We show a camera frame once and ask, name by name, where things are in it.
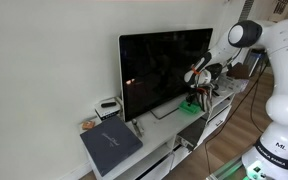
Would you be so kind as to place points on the white set-top box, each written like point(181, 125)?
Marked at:
point(104, 113)

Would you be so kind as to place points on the white game controller box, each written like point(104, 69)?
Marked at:
point(227, 83)

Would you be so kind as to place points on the striped grey cloth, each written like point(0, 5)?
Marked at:
point(205, 98)

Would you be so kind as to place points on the black flat screen tv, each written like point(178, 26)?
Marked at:
point(153, 65)

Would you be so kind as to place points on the small orange brown box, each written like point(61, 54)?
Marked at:
point(88, 125)

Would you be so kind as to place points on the dark grey flat box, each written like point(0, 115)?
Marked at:
point(110, 143)

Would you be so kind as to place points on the small grey metal bottle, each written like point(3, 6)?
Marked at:
point(136, 128)

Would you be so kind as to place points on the white tv stand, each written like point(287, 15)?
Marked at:
point(149, 148)

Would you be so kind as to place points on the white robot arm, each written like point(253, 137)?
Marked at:
point(268, 158)

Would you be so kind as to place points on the potted green plant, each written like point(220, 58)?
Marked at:
point(215, 70)

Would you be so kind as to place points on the black remote control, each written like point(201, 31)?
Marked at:
point(108, 104)

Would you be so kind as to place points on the dark brown pouch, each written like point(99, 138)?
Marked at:
point(239, 71)

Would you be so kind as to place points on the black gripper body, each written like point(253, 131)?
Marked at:
point(192, 96)

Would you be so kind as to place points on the black av receiver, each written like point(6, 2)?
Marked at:
point(190, 136)

